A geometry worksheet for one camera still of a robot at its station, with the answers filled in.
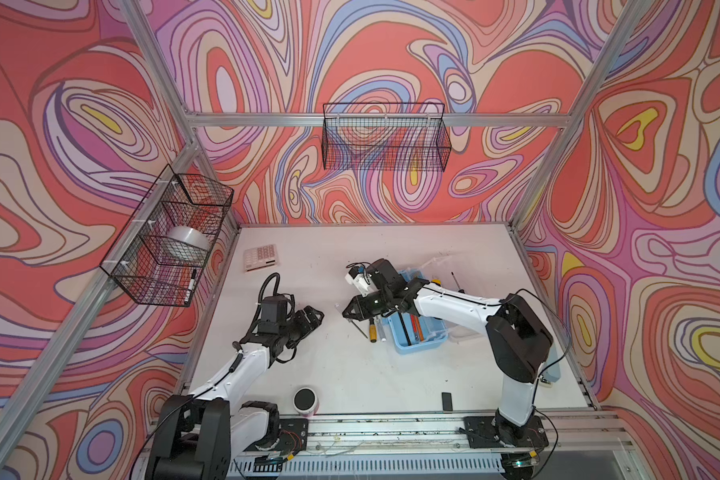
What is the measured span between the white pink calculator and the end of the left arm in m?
0.29

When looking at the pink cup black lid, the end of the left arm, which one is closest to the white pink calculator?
the end of the left arm

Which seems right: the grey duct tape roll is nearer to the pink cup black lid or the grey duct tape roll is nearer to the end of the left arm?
the end of the left arm

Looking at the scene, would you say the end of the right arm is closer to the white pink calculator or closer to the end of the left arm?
the end of the left arm

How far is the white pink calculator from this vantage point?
1066 millimetres

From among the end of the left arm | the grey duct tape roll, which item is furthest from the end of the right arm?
the grey duct tape roll

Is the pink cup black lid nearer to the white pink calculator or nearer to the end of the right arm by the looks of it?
the end of the right arm

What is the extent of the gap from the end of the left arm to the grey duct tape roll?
0.67ft

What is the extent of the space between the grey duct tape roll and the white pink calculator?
32 centimetres

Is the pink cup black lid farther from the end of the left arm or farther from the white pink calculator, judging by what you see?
the white pink calculator

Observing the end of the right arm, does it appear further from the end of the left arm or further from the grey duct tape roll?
the grey duct tape roll

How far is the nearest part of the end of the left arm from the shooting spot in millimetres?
638

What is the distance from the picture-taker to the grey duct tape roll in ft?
2.32
